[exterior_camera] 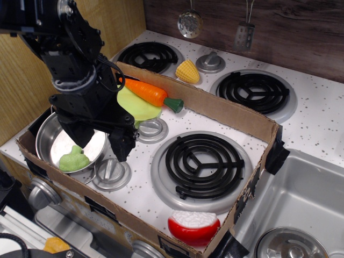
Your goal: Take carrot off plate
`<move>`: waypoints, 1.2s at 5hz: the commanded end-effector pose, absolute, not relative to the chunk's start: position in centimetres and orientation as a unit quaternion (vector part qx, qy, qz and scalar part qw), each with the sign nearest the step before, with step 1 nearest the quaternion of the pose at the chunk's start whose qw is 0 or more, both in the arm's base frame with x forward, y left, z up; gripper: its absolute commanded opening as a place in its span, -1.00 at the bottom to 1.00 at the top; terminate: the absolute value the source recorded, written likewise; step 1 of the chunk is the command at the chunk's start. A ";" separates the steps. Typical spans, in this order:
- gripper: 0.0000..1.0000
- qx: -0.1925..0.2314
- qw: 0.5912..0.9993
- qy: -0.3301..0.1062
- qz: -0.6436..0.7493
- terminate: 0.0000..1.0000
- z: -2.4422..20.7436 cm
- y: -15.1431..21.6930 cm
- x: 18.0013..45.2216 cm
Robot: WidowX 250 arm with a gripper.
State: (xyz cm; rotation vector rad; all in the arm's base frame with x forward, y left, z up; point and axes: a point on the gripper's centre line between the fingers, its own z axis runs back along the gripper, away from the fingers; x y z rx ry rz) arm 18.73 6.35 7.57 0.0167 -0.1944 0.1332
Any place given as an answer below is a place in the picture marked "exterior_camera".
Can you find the back right black burner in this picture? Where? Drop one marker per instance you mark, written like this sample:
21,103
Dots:
261,91

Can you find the silver oven knob left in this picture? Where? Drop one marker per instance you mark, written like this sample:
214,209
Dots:
42,195

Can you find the silver sink basin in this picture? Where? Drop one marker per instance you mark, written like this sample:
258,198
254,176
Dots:
306,193

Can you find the red bowl of rice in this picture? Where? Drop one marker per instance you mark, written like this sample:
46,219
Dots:
193,228

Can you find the orange toy carrot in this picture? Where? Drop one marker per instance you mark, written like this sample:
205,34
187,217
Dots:
151,94

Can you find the hanging metal spatula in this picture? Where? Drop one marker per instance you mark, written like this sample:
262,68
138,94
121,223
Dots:
245,31

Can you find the hanging slotted spoon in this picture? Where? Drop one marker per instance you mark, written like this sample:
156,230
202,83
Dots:
190,23

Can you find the light green plastic plate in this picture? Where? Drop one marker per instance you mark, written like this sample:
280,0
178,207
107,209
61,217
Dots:
140,109

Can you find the silver oven knob bottom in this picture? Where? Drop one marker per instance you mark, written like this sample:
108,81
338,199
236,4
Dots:
144,250

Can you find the orange yellow toy piece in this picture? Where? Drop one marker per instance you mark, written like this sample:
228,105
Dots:
55,245

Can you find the green toy vegetable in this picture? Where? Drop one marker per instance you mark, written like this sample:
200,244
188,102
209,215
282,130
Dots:
73,161

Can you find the cardboard fence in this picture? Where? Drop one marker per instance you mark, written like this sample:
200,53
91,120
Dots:
140,210

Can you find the front right black burner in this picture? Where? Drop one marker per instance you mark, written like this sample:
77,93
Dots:
200,172

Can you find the silver knob front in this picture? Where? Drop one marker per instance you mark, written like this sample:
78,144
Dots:
112,175

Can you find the yellow toy corn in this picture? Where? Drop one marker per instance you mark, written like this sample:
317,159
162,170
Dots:
187,72

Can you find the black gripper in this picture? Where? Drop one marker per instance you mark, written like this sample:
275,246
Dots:
91,104

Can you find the silver oven knob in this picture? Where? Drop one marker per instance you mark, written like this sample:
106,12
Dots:
42,195
144,250

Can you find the silver knob centre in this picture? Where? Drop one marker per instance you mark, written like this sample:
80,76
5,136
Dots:
152,131

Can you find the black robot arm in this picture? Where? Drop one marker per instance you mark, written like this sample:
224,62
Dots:
59,36

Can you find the silver pot lid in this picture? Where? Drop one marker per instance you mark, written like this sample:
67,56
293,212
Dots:
288,242

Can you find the silver metal pot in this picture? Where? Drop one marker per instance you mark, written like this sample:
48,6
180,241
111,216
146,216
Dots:
52,142

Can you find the silver knob back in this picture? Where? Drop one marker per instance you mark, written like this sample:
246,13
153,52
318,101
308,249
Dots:
211,63

